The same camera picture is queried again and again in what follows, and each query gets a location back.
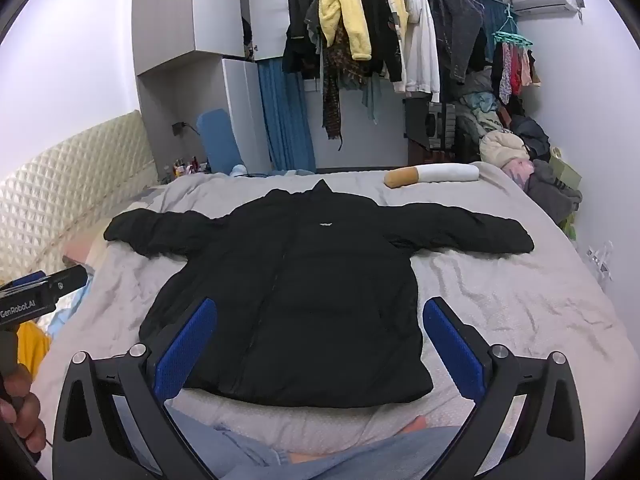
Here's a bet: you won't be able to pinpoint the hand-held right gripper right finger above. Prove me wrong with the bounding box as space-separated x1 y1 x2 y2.
421 295 587 480

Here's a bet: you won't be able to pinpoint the grey bed sheet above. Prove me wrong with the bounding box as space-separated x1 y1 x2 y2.
29 161 639 480

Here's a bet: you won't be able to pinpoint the black puffer jacket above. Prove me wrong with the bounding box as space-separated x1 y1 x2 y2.
103 178 535 407

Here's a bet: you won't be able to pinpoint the white wardrobe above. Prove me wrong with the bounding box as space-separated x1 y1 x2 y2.
131 0 274 177

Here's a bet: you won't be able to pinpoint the light blue cloth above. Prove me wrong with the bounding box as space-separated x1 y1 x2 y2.
46 284 94 337

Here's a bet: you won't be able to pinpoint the beige pink pillow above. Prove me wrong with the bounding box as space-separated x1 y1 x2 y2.
62 230 114 269

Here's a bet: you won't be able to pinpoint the person's left hand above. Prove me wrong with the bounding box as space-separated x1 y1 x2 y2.
0 362 46 444

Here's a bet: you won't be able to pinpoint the blue chair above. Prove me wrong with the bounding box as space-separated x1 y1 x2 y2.
195 108 241 174

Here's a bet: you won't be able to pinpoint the white hoodie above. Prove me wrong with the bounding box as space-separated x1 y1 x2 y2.
402 0 441 104

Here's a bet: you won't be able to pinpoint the clear plastic holder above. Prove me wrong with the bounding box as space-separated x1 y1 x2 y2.
587 241 615 282

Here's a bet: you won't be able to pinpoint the cigarette-shaped pillow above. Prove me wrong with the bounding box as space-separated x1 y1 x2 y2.
383 163 480 191

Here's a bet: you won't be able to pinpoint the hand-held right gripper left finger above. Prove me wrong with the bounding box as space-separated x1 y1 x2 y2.
51 296 221 480

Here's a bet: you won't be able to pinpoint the green clip hanger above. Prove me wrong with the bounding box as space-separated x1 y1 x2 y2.
492 4 534 49

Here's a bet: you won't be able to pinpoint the black storage box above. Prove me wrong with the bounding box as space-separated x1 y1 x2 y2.
403 97 459 151

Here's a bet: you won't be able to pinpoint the cream quilted headboard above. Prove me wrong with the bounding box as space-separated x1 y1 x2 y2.
0 109 156 282

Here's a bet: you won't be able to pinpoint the hanging colourful small garments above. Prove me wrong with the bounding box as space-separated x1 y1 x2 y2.
494 42 542 104

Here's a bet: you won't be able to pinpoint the pile of clothes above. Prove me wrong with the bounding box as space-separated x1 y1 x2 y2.
452 67 584 227

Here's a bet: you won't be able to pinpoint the green box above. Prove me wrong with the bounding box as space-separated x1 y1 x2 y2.
548 145 584 187

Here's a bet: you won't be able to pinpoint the person's legs in blue pants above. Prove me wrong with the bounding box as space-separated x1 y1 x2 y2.
165 412 467 480

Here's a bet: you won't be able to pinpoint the black hanging coat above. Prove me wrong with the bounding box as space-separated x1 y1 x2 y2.
281 0 321 81

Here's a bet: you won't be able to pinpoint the blue curtain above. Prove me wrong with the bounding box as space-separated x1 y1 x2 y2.
257 57 317 174

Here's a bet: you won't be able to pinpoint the black hanging jacket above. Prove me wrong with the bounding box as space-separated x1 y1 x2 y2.
360 0 404 84

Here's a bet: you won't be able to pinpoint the yellow fleece jacket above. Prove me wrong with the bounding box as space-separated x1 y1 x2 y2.
318 0 374 61

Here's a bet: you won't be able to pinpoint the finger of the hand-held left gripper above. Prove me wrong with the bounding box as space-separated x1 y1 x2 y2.
0 264 89 305

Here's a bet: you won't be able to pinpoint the cream hanging shirt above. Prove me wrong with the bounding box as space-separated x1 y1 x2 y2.
383 0 409 29

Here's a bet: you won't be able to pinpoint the brown patterned scarf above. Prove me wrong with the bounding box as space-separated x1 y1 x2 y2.
321 29 372 152

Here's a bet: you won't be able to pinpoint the yellow cloth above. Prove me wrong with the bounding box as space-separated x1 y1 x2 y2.
16 320 53 377

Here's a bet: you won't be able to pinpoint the bottles on nightstand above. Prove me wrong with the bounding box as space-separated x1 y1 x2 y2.
159 156 209 177

